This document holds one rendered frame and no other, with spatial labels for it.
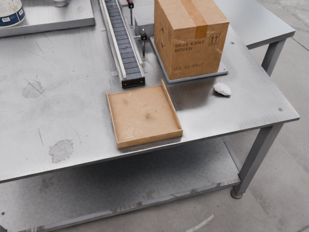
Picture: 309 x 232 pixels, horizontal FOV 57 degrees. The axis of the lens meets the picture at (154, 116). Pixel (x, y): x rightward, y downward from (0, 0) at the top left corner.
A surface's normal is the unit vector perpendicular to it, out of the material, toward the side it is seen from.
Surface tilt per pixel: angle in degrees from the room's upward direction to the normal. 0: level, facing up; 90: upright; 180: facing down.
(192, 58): 90
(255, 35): 0
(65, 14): 0
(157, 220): 0
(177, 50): 90
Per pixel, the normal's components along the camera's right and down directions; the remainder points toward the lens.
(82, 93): 0.01, -0.65
